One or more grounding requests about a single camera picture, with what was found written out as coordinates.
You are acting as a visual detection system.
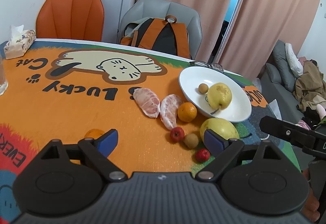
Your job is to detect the orange mandarin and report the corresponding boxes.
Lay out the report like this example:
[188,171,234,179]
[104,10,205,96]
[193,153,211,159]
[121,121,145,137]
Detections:
[177,102,197,123]
[84,128,105,139]

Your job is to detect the yellow green pear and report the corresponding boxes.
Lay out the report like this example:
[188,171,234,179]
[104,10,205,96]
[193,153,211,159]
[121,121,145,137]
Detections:
[199,118,240,141]

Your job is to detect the small red fruit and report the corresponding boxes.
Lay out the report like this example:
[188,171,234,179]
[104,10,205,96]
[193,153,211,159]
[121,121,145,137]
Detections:
[195,148,210,163]
[170,127,185,143]

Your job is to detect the small green brown kiwi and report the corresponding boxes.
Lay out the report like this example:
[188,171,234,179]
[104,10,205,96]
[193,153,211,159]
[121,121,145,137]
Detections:
[183,134,199,149]

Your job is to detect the small brown longan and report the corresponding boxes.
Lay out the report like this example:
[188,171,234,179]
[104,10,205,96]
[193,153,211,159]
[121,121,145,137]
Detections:
[198,83,209,94]

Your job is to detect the peeled pomelo segment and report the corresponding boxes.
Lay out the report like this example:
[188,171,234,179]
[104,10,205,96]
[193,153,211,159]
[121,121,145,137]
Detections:
[133,88,160,119]
[160,94,183,131]

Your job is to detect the person's right hand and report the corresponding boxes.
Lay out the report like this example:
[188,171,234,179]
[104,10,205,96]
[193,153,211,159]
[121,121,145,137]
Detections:
[300,167,321,223]

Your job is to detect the brown clothing pile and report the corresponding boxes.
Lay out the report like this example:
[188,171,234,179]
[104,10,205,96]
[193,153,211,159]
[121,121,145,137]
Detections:
[293,61,325,113]

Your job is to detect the white ceramic bowl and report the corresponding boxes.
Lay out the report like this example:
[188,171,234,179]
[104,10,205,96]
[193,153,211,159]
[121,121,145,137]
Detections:
[178,66,251,123]

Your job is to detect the colourful lucky cat table mat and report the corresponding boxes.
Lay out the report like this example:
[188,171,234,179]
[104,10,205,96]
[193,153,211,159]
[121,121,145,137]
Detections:
[1,41,306,223]

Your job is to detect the grey sofa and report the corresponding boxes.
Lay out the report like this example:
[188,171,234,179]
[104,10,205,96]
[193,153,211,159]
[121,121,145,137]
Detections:
[259,40,303,124]

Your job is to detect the white pillow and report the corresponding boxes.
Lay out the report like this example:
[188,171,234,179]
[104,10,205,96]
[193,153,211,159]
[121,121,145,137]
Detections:
[285,43,303,78]

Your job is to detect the eyeglasses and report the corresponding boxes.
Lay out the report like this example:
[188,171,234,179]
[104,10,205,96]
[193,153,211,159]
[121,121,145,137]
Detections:
[189,61,224,73]

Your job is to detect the orange black backpack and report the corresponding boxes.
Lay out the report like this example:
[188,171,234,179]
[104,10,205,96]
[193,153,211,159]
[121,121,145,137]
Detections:
[120,15,191,58]

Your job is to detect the patterned tissue box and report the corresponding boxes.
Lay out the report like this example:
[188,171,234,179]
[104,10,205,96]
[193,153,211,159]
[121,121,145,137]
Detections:
[4,25,36,60]

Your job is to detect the orange chair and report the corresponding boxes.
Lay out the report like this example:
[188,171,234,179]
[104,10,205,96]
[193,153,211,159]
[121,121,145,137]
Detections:
[36,0,105,42]

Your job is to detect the grey chair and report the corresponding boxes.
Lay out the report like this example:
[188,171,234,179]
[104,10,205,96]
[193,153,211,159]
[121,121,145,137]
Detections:
[118,0,202,58]

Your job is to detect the pink curtain right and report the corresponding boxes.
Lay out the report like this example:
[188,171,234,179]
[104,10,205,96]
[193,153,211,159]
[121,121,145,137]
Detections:
[219,0,320,80]

